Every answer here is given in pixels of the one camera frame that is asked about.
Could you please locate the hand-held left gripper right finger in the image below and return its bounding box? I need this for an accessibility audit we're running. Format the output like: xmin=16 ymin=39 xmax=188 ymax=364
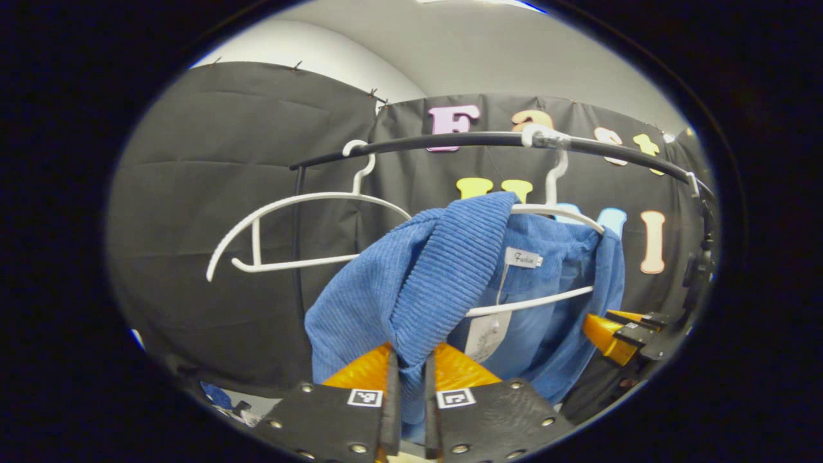
xmin=423 ymin=343 xmax=574 ymax=462

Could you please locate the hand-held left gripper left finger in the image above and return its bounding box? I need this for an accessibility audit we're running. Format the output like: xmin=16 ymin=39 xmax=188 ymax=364
xmin=254 ymin=343 xmax=402 ymax=463

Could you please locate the small blue object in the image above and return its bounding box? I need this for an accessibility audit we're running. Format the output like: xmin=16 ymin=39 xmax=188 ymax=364
xmin=199 ymin=381 xmax=253 ymax=412

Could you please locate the ceiling light panel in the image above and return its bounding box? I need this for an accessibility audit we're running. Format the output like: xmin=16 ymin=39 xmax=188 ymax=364
xmin=418 ymin=0 xmax=547 ymax=12

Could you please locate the black clothes rack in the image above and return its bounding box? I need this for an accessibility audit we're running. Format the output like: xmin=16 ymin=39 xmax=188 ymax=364
xmin=289 ymin=132 xmax=718 ymax=322

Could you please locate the blue corduroy jacket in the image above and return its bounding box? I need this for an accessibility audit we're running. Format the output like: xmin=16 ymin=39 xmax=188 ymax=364
xmin=304 ymin=191 xmax=626 ymax=444

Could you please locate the black backdrop cloth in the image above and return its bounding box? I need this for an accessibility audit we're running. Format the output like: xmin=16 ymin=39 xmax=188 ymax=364
xmin=106 ymin=61 xmax=718 ymax=425

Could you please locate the white plastic hanger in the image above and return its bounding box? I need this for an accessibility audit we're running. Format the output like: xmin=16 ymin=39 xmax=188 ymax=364
xmin=206 ymin=140 xmax=412 ymax=282
xmin=464 ymin=125 xmax=606 ymax=319

